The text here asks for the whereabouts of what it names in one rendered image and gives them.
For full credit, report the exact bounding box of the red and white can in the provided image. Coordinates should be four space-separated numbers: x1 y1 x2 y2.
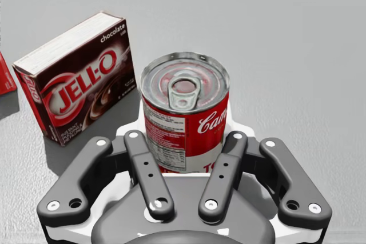
140 51 231 175

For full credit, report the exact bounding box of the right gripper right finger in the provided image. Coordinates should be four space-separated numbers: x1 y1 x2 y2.
197 121 333 230

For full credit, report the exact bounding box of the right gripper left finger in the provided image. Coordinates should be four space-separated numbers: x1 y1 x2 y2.
36 121 176 223

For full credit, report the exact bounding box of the brown and red carton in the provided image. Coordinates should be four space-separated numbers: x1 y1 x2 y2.
11 11 137 147

